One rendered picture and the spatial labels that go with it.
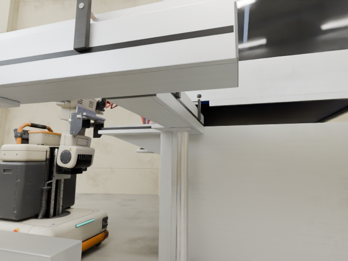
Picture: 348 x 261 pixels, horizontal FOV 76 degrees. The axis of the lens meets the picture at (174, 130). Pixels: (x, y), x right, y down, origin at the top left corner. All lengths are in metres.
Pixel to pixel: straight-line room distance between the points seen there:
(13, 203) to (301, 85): 1.88
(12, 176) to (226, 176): 1.45
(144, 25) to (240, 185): 0.89
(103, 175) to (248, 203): 4.20
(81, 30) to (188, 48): 0.18
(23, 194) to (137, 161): 3.25
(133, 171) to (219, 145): 3.87
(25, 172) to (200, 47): 1.68
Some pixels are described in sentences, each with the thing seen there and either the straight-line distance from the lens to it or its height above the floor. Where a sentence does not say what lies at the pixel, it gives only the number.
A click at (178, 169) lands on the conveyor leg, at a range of 0.93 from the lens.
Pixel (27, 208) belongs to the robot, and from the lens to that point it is 1.92.
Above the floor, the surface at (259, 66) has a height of 1.17.
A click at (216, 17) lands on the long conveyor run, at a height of 0.91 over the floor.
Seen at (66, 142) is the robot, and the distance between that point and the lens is 1.81.
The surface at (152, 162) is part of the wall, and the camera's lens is 4.80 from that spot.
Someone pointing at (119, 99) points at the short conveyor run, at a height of 0.84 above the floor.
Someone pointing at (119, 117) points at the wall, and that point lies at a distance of 5.06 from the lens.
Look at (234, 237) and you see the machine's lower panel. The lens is 1.17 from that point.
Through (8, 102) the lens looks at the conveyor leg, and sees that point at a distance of 0.63.
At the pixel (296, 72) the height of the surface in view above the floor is 1.12.
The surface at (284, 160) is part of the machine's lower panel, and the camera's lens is 1.13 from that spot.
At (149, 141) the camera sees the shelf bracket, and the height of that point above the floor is 0.82.
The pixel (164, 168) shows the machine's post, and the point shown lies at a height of 0.66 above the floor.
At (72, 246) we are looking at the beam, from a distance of 0.50.
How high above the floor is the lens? 0.71
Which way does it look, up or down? 8 degrees up
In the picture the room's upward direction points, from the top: 1 degrees clockwise
